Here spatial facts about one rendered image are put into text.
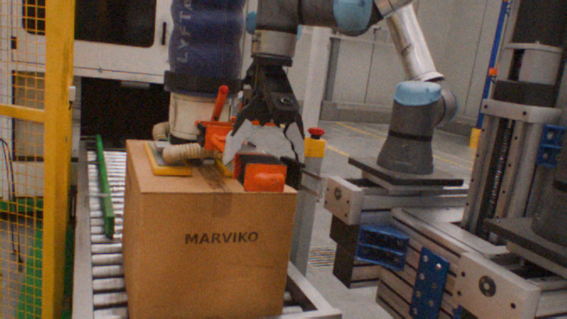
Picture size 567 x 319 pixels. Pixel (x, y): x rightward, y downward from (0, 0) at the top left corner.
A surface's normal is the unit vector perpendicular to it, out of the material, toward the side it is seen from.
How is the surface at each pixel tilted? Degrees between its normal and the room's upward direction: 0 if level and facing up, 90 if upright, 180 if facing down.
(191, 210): 90
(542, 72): 90
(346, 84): 90
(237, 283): 90
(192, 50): 75
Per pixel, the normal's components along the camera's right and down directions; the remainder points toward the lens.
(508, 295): -0.91, -0.03
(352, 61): 0.39, 0.24
